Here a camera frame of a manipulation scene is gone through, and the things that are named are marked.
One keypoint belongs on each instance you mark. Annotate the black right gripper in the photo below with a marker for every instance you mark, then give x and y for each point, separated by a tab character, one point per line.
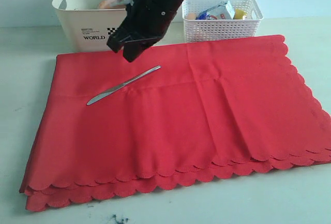
145	24

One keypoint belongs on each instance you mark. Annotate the brown egg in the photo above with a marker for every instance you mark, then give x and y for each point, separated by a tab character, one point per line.
191	16

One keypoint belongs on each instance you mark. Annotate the yellow lemon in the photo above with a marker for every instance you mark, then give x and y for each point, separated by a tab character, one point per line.
240	15

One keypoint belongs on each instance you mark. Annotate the round wooden plate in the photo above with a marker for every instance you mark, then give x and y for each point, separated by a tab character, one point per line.
112	4

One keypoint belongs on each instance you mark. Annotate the cream plastic bin WORLD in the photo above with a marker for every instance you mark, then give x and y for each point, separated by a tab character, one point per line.
86	27

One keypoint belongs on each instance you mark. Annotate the silver table knife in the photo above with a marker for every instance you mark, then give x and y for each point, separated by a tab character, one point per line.
120	86

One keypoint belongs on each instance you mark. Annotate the white perforated plastic basket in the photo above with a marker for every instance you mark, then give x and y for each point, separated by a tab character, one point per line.
206	30

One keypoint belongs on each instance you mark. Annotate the blue white milk carton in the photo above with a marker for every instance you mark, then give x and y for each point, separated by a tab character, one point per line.
221	11

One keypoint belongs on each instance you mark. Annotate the red scalloped tablecloth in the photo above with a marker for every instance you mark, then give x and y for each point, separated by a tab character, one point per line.
213	109

